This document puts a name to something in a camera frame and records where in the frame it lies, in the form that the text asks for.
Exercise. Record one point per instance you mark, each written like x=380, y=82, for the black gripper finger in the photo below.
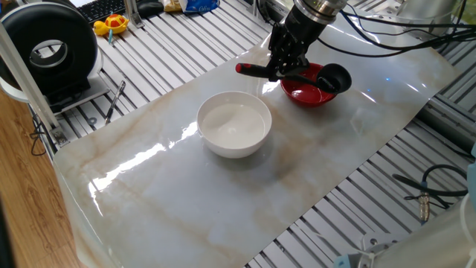
x=295, y=59
x=276, y=48

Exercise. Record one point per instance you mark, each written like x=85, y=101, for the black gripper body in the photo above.
x=303, y=28

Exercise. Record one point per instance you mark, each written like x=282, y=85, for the black ladle with red accents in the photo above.
x=334, y=78

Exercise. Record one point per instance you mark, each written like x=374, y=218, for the red bowl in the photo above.
x=305, y=97

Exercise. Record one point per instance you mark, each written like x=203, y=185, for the white ceramic bowl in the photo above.
x=234, y=126

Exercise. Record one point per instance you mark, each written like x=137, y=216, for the silver force torque sensor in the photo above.
x=320, y=7

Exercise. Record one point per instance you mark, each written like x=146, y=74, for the blue snack packet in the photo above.
x=199, y=5

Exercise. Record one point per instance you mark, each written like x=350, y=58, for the yellow packet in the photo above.
x=172, y=5

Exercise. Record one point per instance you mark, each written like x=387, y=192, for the black computer mouse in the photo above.
x=150, y=8

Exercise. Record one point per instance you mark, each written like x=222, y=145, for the yellow turtle toy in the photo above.
x=115, y=22

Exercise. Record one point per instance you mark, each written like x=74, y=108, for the small blue stick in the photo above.
x=110, y=37

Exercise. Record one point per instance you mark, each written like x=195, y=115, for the slim screwdriver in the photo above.
x=115, y=100

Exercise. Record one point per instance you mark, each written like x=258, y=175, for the black keyboard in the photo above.
x=100, y=9

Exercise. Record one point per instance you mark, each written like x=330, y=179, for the marble pattern table mat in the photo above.
x=186, y=208

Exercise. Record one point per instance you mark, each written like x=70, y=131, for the metal washer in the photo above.
x=89, y=121

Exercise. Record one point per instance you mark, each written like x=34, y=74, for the white zip tie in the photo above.
x=368, y=257

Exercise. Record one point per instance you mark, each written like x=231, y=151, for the aluminium frame post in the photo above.
x=132, y=13
x=28, y=83

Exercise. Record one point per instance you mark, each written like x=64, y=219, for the white device base plate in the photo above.
x=93, y=89

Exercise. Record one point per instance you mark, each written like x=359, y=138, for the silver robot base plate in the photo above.
x=375, y=240

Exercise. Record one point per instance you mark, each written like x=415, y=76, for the silver corner bracket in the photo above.
x=59, y=137

